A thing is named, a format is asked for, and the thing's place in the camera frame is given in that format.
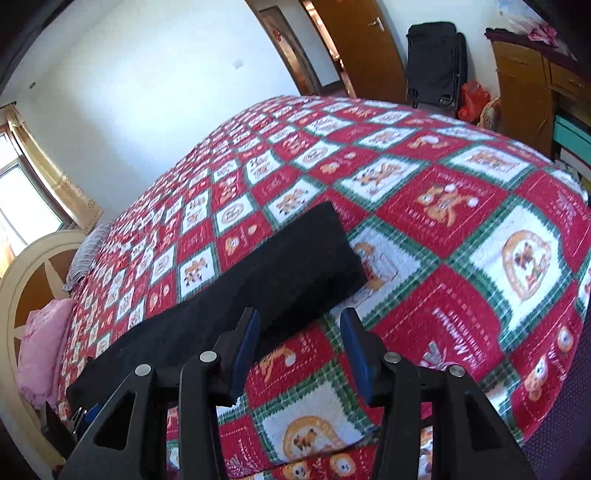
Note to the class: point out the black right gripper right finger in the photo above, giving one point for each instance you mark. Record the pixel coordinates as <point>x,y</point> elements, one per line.
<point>471,441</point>

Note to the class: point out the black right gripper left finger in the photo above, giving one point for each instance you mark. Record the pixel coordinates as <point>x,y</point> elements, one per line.
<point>127,439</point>

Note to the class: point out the black pants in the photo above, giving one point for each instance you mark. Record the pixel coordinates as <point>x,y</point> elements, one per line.
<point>296,276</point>

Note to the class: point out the pink folded blanket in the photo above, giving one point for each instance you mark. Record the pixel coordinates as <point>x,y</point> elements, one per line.
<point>41,351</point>

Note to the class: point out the cream wooden headboard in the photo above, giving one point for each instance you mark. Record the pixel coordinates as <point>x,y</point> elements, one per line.
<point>33,279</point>

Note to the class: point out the red patchwork bedspread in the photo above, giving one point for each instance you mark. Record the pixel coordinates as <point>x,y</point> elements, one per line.
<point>475,247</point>

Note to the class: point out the striped grey pillow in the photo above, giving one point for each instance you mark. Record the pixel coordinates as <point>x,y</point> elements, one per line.
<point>85,256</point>

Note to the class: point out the yellow right curtain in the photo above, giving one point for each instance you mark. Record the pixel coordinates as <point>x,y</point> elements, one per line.
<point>81,208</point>

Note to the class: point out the floral cushion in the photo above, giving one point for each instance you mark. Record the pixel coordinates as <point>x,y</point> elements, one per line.
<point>491,116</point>

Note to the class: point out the red plastic bag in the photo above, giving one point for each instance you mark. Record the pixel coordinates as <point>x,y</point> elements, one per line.
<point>472,102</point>

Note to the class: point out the wooden cabinet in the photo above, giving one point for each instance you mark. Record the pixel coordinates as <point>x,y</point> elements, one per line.
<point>537,84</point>

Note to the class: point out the black folding chair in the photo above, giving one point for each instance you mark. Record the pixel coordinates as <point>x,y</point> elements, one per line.
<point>437,65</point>

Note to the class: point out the brown wooden door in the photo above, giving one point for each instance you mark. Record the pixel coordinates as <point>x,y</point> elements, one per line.
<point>366,46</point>

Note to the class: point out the window with wooden frame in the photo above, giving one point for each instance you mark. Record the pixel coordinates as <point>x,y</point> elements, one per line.
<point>28,211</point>

